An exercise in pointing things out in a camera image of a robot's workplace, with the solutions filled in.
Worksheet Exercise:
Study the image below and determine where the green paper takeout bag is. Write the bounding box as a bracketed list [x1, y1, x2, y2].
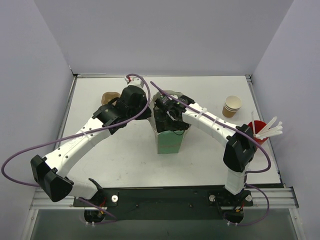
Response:
[148, 91, 191, 154]

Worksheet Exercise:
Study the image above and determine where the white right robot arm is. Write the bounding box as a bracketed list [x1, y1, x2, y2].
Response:
[152, 92, 257, 195]

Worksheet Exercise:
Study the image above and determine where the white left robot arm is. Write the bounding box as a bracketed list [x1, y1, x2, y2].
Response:
[30, 74, 151, 206]

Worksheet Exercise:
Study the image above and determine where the brown pulp cup carrier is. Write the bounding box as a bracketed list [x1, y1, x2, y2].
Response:
[101, 91, 121, 105]

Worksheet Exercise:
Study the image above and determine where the stack of brown paper cups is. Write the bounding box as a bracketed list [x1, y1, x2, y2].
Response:
[222, 95, 243, 118]

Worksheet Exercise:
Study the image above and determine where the red cylindrical straw holder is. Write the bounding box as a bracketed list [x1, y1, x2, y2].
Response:
[248, 120, 268, 146]

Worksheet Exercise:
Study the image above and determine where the white wrapped straws bundle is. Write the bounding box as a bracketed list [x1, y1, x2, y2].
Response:
[253, 116, 283, 140]

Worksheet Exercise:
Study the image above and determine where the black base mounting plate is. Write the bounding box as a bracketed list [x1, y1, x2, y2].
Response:
[73, 185, 253, 222]

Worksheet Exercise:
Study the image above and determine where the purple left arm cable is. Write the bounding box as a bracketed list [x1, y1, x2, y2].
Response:
[1, 73, 151, 188]

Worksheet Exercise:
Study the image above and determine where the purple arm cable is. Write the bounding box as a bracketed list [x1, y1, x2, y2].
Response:
[149, 80, 273, 227]
[1, 73, 151, 188]

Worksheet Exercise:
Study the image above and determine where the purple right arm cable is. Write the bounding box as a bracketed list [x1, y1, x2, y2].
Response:
[149, 80, 273, 227]

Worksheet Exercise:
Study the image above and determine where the aluminium front rail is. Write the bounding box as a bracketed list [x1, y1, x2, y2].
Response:
[29, 188, 299, 210]

